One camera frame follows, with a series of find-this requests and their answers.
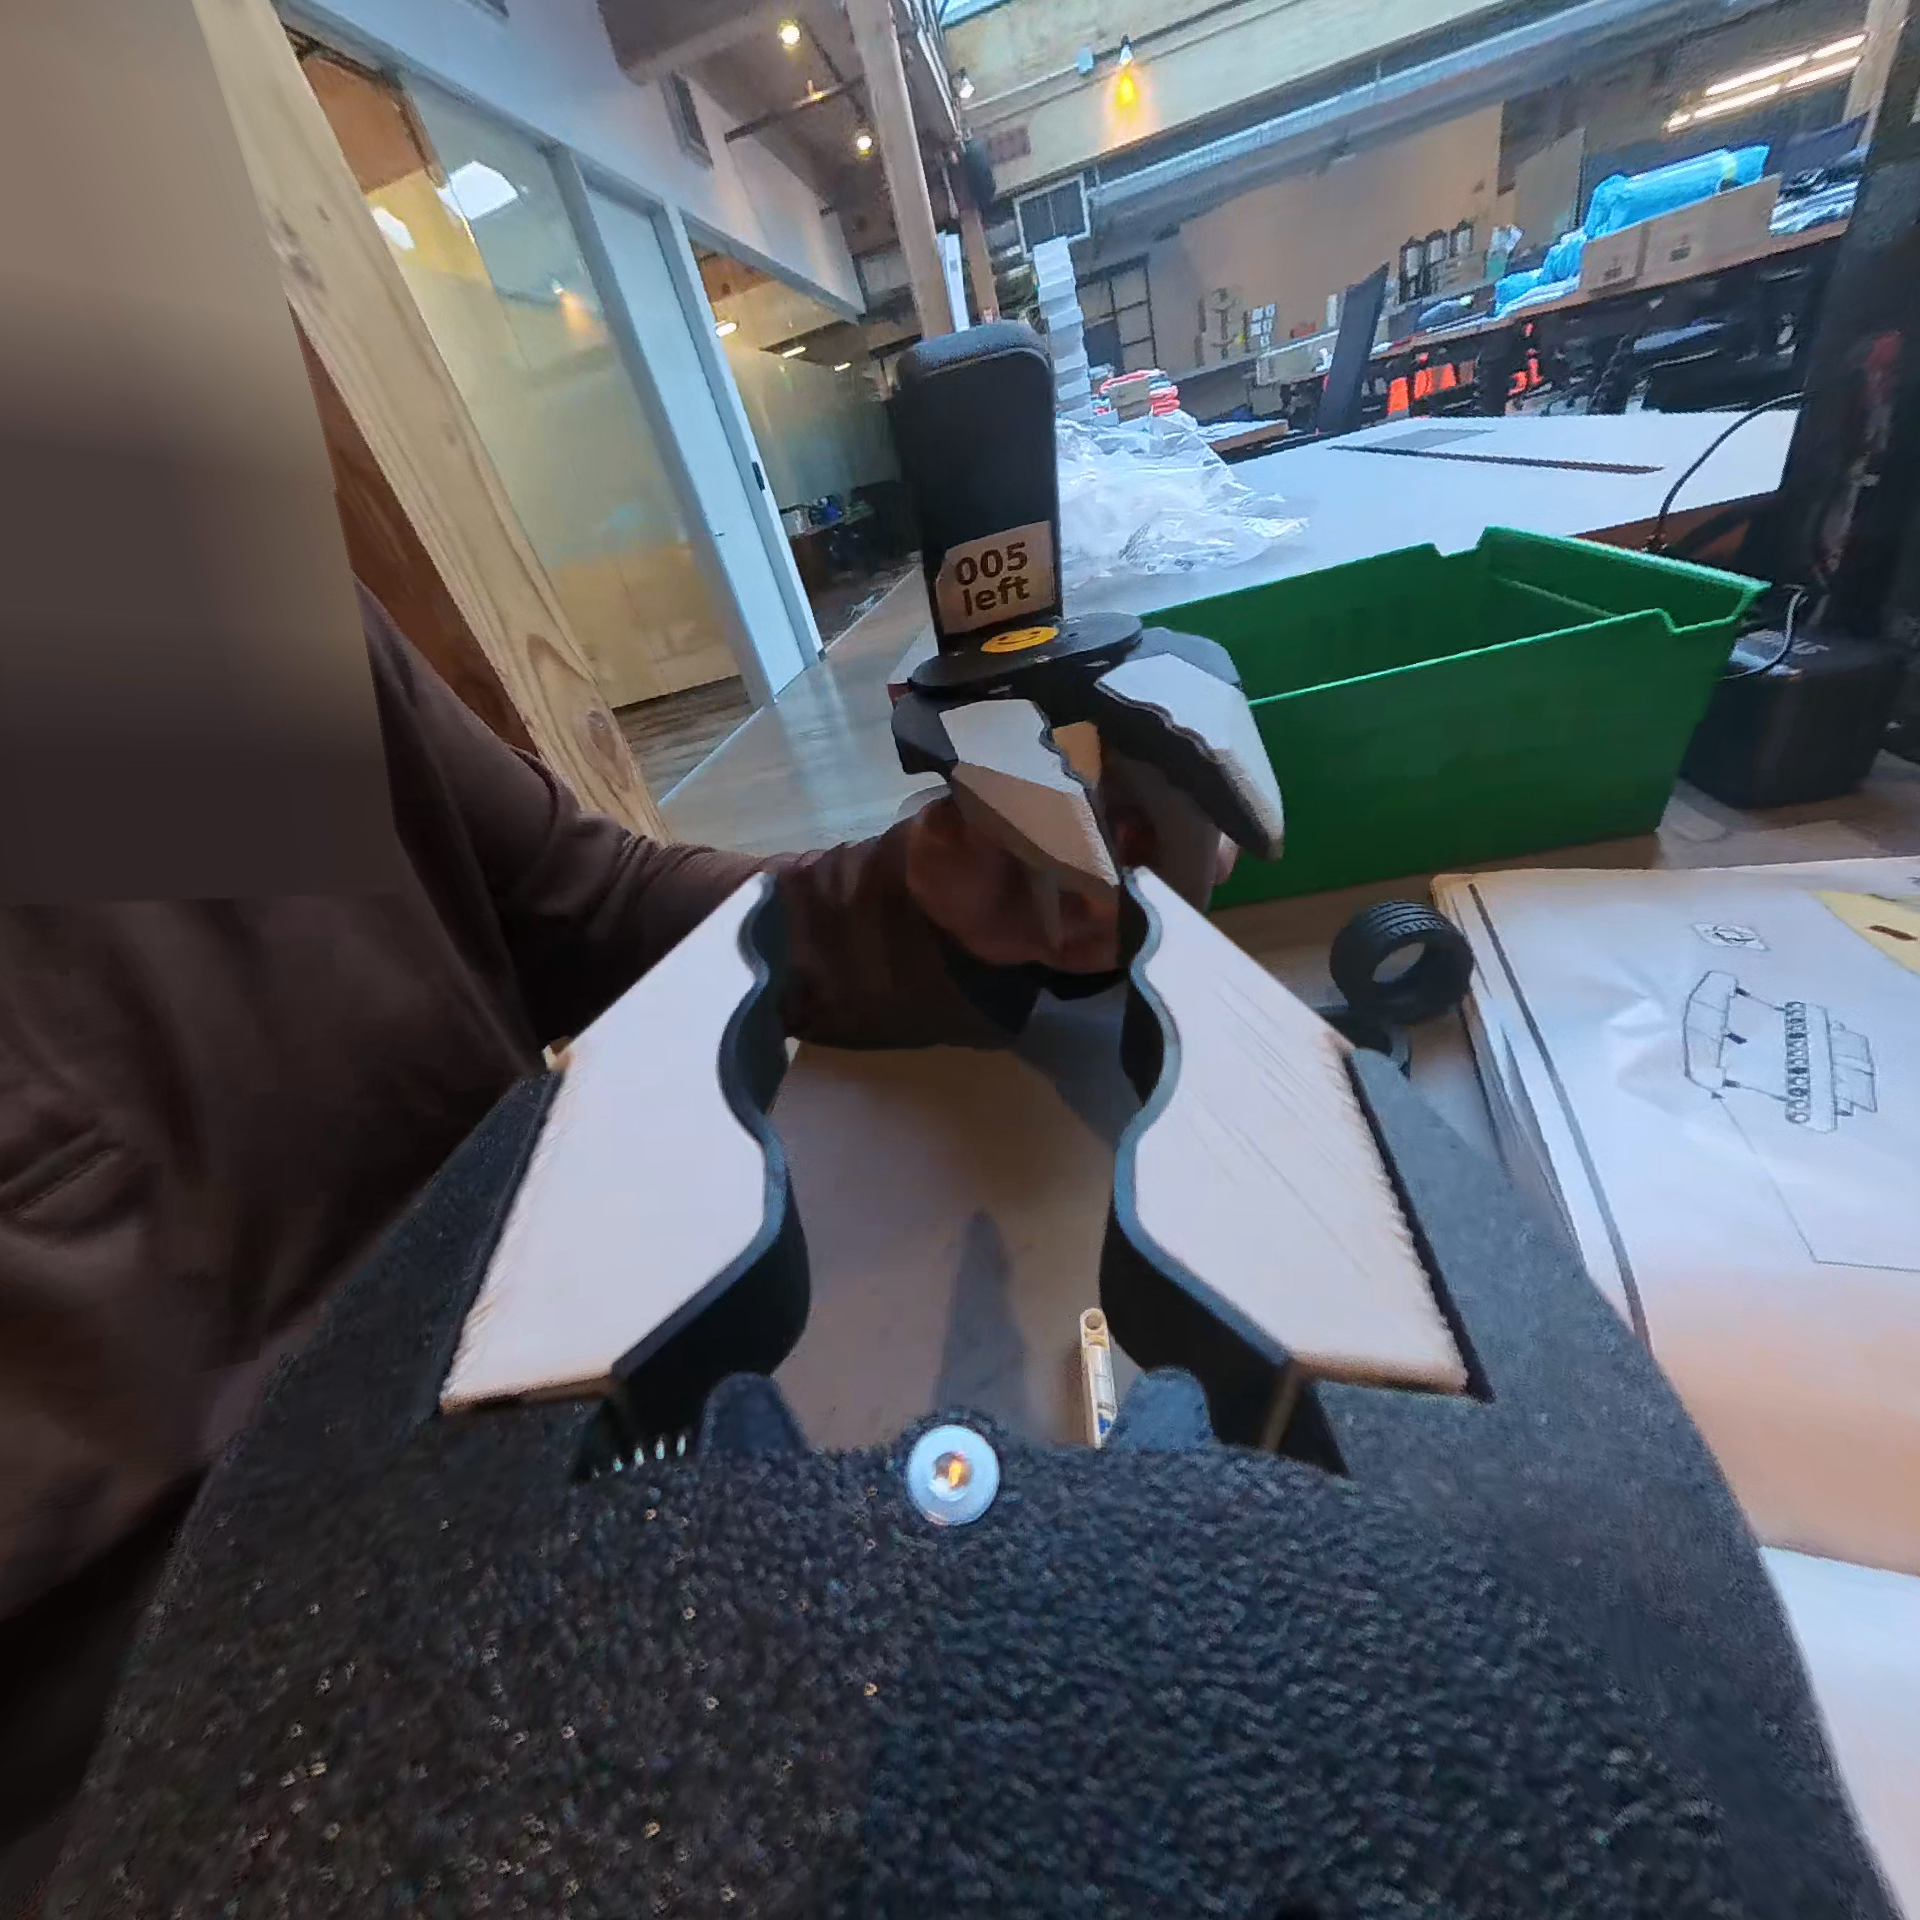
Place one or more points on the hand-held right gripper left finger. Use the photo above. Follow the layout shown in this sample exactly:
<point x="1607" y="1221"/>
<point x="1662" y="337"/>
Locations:
<point x="628" y="1200"/>

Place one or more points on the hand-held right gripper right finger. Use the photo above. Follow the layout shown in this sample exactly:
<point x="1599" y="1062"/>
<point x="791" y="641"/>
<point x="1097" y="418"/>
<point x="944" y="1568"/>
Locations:
<point x="1275" y="1185"/>

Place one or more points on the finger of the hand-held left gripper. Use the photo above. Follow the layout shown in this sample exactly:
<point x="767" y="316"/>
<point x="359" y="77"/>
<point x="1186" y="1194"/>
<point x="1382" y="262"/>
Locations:
<point x="1020" y="786"/>
<point x="1200" y="720"/>

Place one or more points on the green storage bin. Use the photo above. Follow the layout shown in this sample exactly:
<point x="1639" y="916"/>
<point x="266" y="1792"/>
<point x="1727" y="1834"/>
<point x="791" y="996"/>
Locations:
<point x="1424" y="780"/>

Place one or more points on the long white brick beam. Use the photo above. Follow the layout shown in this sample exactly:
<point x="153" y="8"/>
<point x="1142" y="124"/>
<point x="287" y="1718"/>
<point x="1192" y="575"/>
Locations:
<point x="1095" y="1349"/>

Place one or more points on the person's left forearm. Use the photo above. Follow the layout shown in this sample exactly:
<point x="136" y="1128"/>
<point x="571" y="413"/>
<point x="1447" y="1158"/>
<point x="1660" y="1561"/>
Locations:
<point x="644" y="932"/>

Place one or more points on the grey desk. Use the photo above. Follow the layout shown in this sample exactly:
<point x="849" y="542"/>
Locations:
<point x="931" y="1172"/>

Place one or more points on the person's left hand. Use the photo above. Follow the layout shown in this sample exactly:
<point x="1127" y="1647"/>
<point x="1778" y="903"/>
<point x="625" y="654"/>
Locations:
<point x="1020" y="916"/>

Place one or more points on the clear plastic wrap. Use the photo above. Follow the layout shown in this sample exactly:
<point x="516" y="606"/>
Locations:
<point x="1154" y="495"/>

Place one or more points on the wide black rubber tire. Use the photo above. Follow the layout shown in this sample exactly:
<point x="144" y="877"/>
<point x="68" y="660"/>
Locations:
<point x="1359" y="967"/>

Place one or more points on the white table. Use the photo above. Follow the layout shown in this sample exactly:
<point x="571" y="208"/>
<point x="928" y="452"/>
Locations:
<point x="1424" y="481"/>

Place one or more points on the black monitor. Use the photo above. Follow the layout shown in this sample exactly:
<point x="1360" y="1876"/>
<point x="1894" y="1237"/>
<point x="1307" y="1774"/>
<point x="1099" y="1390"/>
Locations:
<point x="1359" y="352"/>

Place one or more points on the person's torso in brown shirt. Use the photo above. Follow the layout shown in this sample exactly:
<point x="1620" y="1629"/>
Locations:
<point x="182" y="1200"/>

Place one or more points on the open instruction booklet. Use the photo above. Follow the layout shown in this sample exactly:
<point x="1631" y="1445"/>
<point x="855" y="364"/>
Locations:
<point x="1724" y="1276"/>

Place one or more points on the cardboard box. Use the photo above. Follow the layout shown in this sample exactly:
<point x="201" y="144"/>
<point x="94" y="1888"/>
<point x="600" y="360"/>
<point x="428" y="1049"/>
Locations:
<point x="1711" y="234"/>

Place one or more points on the wooden post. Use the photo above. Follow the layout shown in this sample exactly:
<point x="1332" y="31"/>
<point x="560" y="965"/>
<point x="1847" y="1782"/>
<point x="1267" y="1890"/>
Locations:
<point x="390" y="422"/>

